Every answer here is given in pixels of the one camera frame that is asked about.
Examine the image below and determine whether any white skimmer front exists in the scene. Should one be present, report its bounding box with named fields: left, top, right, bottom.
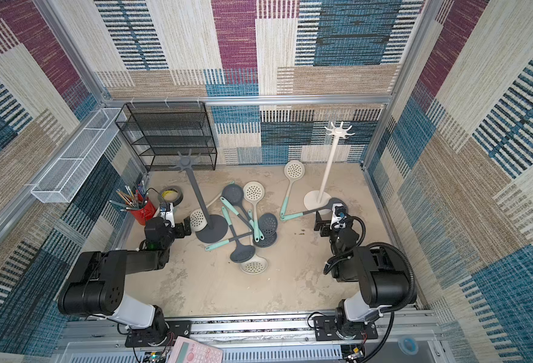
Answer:
left=240, top=209, right=269, bottom=275

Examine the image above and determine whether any grey skimmer by white stand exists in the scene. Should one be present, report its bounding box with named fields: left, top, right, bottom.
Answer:
left=281, top=198, right=346, bottom=222

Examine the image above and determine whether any pink calculator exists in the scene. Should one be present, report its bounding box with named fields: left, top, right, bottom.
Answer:
left=166, top=337, right=224, bottom=363

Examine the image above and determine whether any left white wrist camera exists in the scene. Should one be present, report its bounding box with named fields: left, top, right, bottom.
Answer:
left=159, top=203, right=176, bottom=228

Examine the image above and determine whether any red pencil cup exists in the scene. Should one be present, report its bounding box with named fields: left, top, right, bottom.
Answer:
left=109, top=181, right=157, bottom=226

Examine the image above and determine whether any grey utensil rack stand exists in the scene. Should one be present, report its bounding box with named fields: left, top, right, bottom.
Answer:
left=176, top=150, right=229, bottom=244

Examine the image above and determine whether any white wire mesh basket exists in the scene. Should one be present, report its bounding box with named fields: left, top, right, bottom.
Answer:
left=31, top=108, right=120, bottom=204

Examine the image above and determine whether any black wire mesh shelf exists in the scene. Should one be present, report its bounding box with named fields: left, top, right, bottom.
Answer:
left=114, top=101, right=217, bottom=172

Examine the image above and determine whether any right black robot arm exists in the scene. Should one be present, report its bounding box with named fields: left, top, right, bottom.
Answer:
left=313, top=210, right=417, bottom=340

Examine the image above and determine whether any white utensil rack stand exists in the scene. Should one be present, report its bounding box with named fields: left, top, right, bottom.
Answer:
left=304, top=122, right=354, bottom=210

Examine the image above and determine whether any black tape roll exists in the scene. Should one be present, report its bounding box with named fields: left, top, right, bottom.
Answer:
left=158, top=185, right=184, bottom=207

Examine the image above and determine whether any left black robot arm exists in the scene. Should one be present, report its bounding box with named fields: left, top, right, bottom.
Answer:
left=58, top=216, right=192, bottom=347

